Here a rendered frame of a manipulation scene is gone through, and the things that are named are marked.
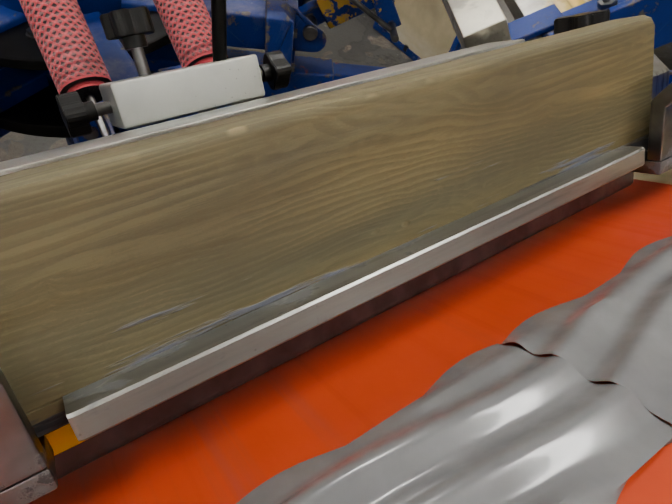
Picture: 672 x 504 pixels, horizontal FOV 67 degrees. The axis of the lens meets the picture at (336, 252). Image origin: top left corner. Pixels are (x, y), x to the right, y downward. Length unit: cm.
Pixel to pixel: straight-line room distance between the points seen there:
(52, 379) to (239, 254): 7
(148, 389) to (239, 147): 8
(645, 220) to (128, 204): 27
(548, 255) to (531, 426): 13
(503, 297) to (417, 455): 11
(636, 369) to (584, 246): 11
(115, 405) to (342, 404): 8
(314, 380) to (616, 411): 11
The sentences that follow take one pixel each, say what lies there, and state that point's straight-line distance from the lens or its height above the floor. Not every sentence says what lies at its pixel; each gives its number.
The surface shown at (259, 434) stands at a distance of 20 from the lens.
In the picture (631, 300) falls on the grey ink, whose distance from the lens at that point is 24.
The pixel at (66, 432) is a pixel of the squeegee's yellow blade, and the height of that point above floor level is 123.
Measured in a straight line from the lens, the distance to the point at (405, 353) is 22.
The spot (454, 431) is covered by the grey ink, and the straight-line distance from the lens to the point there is 17.
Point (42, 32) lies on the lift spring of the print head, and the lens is 58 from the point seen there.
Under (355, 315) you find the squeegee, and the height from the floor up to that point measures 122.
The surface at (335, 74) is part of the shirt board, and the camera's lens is 94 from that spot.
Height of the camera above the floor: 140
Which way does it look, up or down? 50 degrees down
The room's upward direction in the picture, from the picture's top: 12 degrees clockwise
